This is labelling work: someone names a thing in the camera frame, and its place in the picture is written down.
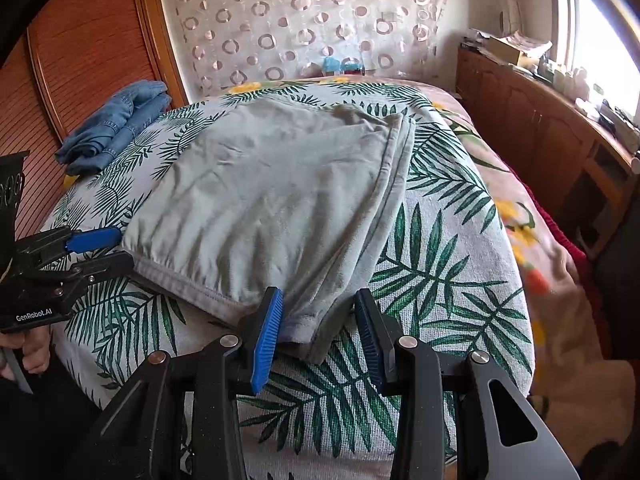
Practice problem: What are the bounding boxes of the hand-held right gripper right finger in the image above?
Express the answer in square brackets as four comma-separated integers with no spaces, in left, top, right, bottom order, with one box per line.
[353,288,583,480]

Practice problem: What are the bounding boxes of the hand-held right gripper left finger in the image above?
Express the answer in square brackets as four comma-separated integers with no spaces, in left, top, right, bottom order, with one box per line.
[65,286,286,480]

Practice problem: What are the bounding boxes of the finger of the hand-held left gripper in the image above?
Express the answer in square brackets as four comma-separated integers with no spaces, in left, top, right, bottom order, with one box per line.
[49,226,123,256]
[69,251,135,286]

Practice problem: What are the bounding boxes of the grey pants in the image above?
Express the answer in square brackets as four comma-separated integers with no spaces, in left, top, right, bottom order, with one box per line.
[120,96,417,365]

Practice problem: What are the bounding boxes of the person's left hand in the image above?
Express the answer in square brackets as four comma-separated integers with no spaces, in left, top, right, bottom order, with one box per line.
[0,327,53,382]

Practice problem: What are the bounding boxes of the leaf print blanket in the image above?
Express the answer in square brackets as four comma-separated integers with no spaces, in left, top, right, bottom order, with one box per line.
[40,80,536,480]

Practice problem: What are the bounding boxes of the folded blue jeans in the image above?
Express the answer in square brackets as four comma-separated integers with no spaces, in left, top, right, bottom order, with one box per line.
[54,80,173,177]

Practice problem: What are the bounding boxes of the floral blanket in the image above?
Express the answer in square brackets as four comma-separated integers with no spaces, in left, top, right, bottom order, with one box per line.
[220,75,636,456]

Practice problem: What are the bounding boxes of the wooden headboard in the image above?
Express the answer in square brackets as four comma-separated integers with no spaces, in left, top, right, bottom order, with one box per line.
[0,0,188,261]

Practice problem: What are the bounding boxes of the red cloth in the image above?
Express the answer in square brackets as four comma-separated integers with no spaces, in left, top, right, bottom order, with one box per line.
[525,192,594,262]

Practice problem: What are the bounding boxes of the long wooden cabinet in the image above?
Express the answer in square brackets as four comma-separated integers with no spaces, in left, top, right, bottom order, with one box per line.
[456,45,640,261]

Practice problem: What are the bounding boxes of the circle pattern curtain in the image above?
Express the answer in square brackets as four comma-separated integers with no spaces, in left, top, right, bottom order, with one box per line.
[157,0,448,96]

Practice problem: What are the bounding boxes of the cardboard box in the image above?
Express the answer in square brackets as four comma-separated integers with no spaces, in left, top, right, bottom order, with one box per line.
[487,36,531,67]

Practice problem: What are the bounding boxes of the stack of papers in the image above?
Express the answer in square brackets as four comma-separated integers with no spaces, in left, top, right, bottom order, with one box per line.
[500,31,554,59]

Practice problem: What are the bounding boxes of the window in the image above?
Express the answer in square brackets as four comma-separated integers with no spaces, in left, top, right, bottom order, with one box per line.
[550,0,640,128]

